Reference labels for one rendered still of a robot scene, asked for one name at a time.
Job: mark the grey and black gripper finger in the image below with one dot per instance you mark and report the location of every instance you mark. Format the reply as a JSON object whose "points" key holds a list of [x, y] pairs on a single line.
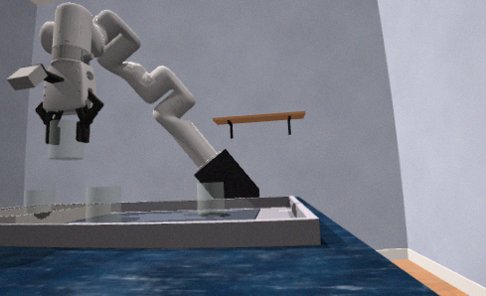
{"points": [[86, 117], [47, 117]]}

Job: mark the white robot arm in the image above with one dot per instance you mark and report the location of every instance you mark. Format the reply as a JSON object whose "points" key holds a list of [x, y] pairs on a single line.
{"points": [[77, 34]]}

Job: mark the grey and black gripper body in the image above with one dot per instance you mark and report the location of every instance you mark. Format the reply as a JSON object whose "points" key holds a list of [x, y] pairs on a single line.
{"points": [[70, 94]]}

